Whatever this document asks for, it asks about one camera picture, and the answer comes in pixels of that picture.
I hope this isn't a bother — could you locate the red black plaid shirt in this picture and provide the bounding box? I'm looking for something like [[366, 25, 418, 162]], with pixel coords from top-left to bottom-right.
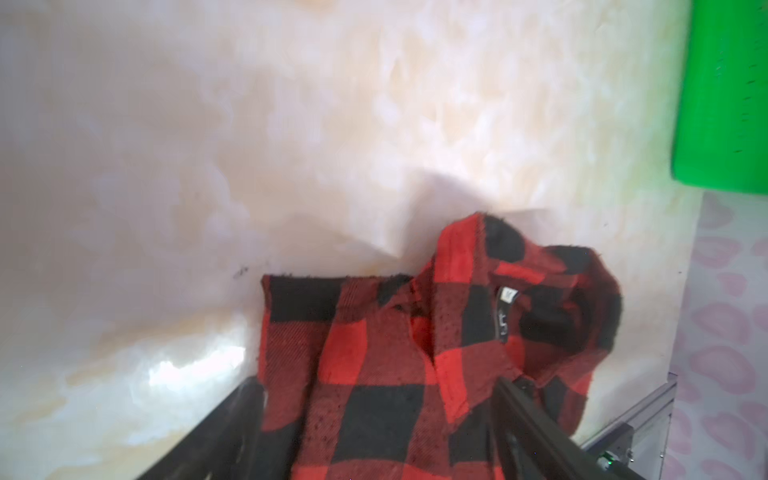
[[255, 214, 622, 479]]

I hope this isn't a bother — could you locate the green plastic basket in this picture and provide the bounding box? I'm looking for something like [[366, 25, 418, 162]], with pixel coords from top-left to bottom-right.
[[671, 0, 767, 195]]

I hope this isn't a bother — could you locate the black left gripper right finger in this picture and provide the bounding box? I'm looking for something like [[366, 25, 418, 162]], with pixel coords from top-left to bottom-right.
[[491, 378, 640, 480]]

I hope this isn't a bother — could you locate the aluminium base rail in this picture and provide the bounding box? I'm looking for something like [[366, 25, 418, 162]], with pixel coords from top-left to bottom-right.
[[582, 372, 678, 480]]

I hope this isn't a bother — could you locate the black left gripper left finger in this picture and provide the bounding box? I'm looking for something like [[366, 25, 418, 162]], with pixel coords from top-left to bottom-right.
[[139, 376, 266, 480]]

